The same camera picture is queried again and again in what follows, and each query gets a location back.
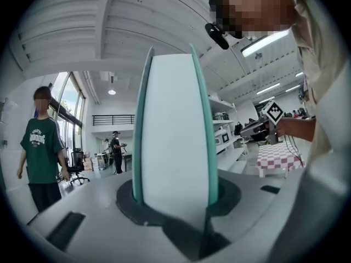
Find person's head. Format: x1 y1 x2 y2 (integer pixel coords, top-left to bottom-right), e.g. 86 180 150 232
208 0 299 40

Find black head-worn camera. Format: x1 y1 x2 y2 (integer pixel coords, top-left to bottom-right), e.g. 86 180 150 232
204 22 230 50

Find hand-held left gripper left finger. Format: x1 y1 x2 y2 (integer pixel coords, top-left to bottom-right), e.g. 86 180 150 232
116 179 166 227

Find cardboard boxes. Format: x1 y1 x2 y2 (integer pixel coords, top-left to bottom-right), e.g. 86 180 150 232
82 151 94 171

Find white shelf unit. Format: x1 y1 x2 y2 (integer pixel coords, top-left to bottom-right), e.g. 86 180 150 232
207 94 249 173

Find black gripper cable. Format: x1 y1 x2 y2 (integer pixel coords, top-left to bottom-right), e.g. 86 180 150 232
284 134 305 167

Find person's right hand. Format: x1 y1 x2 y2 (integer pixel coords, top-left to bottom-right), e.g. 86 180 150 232
275 117 292 140

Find black balcony railing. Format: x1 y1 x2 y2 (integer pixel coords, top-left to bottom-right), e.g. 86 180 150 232
92 114 136 127

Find white microwave oven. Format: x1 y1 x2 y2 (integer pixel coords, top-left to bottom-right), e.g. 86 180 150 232
214 128 230 147

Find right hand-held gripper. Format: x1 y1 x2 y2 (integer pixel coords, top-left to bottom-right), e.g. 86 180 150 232
239 99 286 145

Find long ceiling light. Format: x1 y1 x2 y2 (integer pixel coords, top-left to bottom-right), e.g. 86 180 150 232
241 30 292 58

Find person's beige shirt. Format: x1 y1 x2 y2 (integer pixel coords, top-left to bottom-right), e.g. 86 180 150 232
265 0 351 263

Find table with checkered cloth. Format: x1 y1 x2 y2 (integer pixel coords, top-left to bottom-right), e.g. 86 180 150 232
256 142 305 179

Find black office chair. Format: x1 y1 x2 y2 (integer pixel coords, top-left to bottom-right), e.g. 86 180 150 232
66 150 91 186

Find white desk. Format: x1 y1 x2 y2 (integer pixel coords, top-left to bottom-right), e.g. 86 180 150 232
94 151 133 173

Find round pendant lamp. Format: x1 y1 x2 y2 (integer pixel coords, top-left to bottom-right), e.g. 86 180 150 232
107 75 117 96

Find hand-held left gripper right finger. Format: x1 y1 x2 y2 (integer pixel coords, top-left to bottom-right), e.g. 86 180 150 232
206 177 242 216

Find person's right forearm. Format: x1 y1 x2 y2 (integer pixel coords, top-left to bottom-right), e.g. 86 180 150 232
286 117 317 142

